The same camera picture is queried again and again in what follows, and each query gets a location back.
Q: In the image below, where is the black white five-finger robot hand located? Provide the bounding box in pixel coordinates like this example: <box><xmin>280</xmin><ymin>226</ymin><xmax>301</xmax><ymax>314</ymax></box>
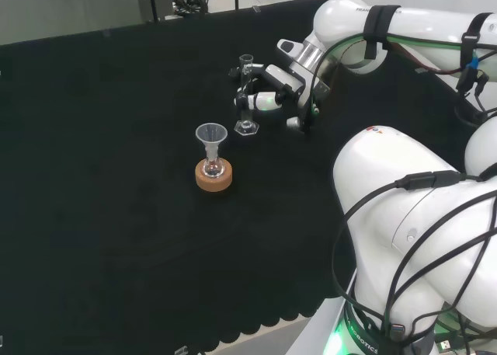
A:
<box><xmin>228</xmin><ymin>63</ymin><xmax>332</xmax><ymax>135</ymax></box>

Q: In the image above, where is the clear graduated cylinder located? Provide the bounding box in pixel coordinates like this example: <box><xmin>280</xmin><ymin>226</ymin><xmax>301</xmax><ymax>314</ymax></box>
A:
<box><xmin>234</xmin><ymin>54</ymin><xmax>260</xmax><ymax>137</ymax></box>

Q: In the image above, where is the clear plastic funnel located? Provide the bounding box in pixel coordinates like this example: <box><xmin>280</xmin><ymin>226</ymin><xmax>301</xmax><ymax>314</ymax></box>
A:
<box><xmin>195</xmin><ymin>123</ymin><xmax>229</xmax><ymax>158</ymax></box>

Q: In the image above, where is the small round-bottom glass flask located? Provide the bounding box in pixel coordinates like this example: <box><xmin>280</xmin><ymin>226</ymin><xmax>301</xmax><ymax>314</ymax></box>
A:
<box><xmin>201</xmin><ymin>149</ymin><xmax>226</xmax><ymax>178</ymax></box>

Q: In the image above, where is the black bench cloth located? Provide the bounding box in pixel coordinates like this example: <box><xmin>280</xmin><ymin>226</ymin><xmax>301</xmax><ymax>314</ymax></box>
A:
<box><xmin>0</xmin><ymin>0</ymin><xmax>497</xmax><ymax>346</ymax></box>

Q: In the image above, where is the cork ring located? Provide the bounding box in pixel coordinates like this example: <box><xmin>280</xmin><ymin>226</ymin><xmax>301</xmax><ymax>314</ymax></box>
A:
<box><xmin>194</xmin><ymin>158</ymin><xmax>235</xmax><ymax>194</ymax></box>

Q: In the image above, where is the black cable bundle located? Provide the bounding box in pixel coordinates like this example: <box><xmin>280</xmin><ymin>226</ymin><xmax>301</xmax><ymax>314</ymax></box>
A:
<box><xmin>172</xmin><ymin>0</ymin><xmax>211</xmax><ymax>17</ymax></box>

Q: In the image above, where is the black cable with inline plug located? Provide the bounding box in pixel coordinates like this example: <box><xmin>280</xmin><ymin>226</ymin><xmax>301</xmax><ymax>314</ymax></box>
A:
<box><xmin>332</xmin><ymin>170</ymin><xmax>485</xmax><ymax>308</ymax></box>

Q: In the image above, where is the black cable with blue connector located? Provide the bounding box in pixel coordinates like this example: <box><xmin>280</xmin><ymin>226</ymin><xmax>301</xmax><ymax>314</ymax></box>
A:
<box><xmin>453</xmin><ymin>20</ymin><xmax>497</xmax><ymax>127</ymax></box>

